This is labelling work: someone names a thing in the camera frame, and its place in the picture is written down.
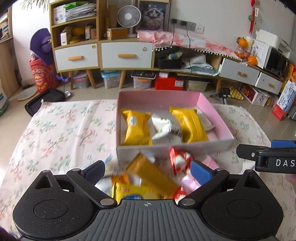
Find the plain yellow snack bag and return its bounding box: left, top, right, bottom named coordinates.
left=169, top=106, right=209, bottom=143

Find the white nut pack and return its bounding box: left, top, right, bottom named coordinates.
left=148, top=113, right=182, bottom=145
left=196, top=108, right=215, bottom=132

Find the yellow snack bag with label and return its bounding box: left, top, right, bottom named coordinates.
left=120, top=109, right=152, bottom=146

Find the pink snack pack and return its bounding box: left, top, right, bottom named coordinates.
left=181, top=156, right=219, bottom=192

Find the clear blue-white wafer pack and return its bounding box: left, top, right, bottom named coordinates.
left=103, top=154, right=114, bottom=176

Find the red candy pack lower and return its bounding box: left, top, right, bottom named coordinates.
left=174, top=187, right=192, bottom=204

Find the red candy pack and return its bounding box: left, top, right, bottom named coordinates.
left=170, top=148, right=193, bottom=176
left=174, top=187, right=192, bottom=204

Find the red candy pack upper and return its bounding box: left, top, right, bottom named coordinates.
left=170, top=148, right=193, bottom=176

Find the yellow blue-logo cracker pack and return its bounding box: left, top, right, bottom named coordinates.
left=111, top=173, right=164, bottom=203

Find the floral tablecloth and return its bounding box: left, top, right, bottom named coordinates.
left=1, top=100, right=295, bottom=240

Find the gold foil snack pack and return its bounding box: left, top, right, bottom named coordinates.
left=126, top=153, right=180, bottom=198

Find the white microwave oven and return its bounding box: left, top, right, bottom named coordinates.
left=251, top=30, right=292, bottom=79

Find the black grill tray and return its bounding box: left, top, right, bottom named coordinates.
left=25, top=88, right=66, bottom=116

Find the pink open cardboard box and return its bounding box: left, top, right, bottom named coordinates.
left=116, top=90, right=234, bottom=165

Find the red box under cabinet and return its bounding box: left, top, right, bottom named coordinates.
left=154, top=75, right=184, bottom=90

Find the red gift bag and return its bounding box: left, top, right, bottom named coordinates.
left=29, top=59, right=59, bottom=93

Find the white shopping bag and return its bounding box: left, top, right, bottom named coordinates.
left=0, top=87, right=9, bottom=116

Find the low curved tv cabinet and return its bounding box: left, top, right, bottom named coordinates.
left=137, top=30, right=282, bottom=94

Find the purple plush toy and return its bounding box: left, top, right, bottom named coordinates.
left=30, top=28, right=54, bottom=65

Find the wooden white drawer cabinet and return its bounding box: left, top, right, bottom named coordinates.
left=49, top=0, right=172, bottom=90

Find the white desk fan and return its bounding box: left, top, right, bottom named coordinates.
left=116, top=5, right=142, bottom=38

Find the framed cat picture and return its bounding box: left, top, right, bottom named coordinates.
left=137, top=1, right=171, bottom=31

